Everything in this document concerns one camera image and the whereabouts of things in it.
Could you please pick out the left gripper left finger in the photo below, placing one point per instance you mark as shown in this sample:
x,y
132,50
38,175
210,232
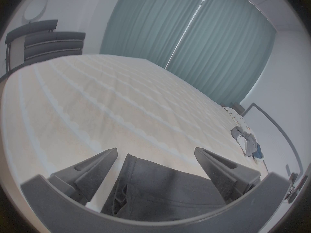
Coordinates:
x,y
92,173

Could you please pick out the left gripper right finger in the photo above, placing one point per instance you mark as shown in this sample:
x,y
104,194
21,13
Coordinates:
x,y
226,176

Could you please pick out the black T-shirt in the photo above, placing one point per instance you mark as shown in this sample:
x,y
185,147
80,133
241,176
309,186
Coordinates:
x,y
165,193

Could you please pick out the pile of clothes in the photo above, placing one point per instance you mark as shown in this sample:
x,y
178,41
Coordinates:
x,y
250,144

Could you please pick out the bed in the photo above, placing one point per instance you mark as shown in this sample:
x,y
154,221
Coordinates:
x,y
109,105

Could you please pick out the white printed pillow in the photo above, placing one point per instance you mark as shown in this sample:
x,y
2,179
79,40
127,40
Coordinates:
x,y
239,122

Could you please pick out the grey bedside table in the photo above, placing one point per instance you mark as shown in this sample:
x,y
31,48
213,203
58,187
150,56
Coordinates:
x,y
237,107

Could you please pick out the blue-green curtain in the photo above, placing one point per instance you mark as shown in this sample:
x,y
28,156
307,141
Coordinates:
x,y
223,45
150,20

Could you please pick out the round white mirror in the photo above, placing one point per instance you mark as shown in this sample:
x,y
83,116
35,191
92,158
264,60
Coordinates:
x,y
36,8

